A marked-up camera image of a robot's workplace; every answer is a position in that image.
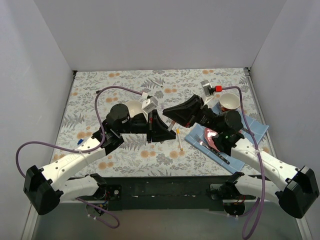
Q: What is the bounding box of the floral tablecloth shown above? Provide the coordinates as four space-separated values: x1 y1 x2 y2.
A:
51 68 261 177

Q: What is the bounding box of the pink dotted plate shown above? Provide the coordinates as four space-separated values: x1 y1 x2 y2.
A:
204 128 220 152

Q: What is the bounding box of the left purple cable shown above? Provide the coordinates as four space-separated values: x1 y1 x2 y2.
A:
15 85 148 179

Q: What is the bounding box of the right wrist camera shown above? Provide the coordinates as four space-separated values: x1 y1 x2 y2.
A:
200 80 215 105

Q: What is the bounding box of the red and white cup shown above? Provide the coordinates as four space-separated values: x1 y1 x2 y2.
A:
219 92 241 112

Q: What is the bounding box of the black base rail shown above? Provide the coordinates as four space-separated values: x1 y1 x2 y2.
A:
86 174 253 212

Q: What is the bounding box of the black handled fork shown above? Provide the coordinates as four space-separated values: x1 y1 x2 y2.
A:
194 135 230 165

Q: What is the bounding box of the blue checked cloth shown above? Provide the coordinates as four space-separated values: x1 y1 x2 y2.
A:
184 115 269 174

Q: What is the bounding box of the yellow marker pen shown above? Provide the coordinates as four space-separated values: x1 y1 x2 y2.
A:
176 128 183 151

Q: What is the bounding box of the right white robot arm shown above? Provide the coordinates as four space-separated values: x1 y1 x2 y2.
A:
162 94 320 219

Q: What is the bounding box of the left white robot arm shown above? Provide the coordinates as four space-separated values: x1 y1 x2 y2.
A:
23 100 176 216

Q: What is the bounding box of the cream bowl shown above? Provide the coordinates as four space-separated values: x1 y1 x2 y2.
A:
125 100 143 118

